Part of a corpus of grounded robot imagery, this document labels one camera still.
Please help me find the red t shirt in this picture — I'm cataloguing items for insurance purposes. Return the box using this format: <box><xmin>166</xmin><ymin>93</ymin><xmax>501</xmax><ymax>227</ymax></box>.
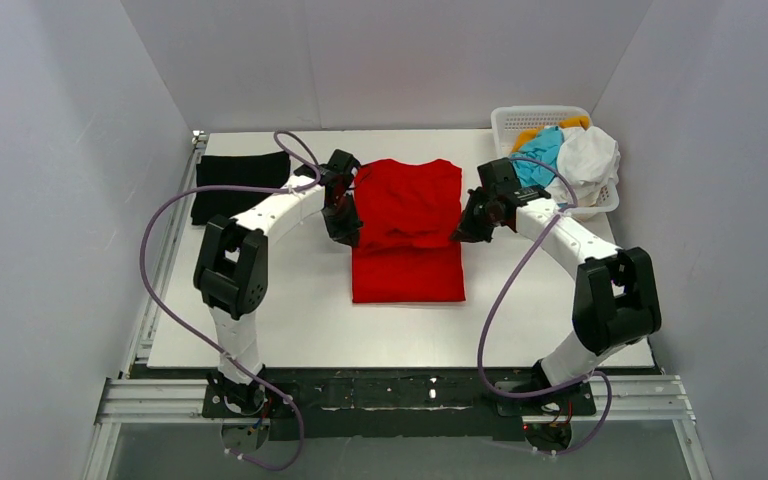
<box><xmin>351</xmin><ymin>159</ymin><xmax>466</xmax><ymax>304</ymax></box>

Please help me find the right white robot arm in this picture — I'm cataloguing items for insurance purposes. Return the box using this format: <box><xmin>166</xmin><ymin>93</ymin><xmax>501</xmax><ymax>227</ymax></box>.
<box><xmin>451</xmin><ymin>158</ymin><xmax>662</xmax><ymax>400</ymax></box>

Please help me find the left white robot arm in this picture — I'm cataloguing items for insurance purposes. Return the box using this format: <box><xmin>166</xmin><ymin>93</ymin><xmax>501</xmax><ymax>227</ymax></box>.
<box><xmin>194</xmin><ymin>149</ymin><xmax>363</xmax><ymax>385</ymax></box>

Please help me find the folded black t shirt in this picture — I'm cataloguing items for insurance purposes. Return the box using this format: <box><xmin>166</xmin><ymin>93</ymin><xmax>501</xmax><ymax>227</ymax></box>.
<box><xmin>191</xmin><ymin>151</ymin><xmax>291</xmax><ymax>226</ymax></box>

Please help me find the yellow t shirt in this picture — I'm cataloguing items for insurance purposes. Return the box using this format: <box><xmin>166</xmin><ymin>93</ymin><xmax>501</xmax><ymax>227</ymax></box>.
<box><xmin>510</xmin><ymin>116</ymin><xmax>591</xmax><ymax>153</ymax></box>

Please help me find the light blue t shirt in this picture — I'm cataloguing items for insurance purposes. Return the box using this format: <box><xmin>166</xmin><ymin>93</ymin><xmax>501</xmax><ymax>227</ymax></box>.
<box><xmin>509</xmin><ymin>126</ymin><xmax>563</xmax><ymax>187</ymax></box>

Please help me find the white plastic laundry basket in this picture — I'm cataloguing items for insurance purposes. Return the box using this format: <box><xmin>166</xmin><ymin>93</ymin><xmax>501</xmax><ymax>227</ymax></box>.
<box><xmin>491</xmin><ymin>105</ymin><xmax>619</xmax><ymax>220</ymax></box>

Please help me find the white t shirt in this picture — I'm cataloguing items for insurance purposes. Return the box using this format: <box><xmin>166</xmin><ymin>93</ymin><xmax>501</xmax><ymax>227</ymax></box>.
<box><xmin>535</xmin><ymin>126</ymin><xmax>620</xmax><ymax>207</ymax></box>

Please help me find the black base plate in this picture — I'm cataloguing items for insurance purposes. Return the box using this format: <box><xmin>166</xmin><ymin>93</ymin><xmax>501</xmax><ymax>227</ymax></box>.
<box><xmin>202</xmin><ymin>367</ymin><xmax>596</xmax><ymax>441</ymax></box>

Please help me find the aluminium frame rail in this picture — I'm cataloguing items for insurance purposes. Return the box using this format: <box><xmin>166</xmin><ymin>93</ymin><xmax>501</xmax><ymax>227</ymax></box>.
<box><xmin>84</xmin><ymin>375</ymin><xmax>712</xmax><ymax>479</ymax></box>

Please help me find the left side aluminium rail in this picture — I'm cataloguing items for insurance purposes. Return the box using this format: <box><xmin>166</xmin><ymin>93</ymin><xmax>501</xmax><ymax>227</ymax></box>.
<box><xmin>118</xmin><ymin>130</ymin><xmax>209</xmax><ymax>380</ymax></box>

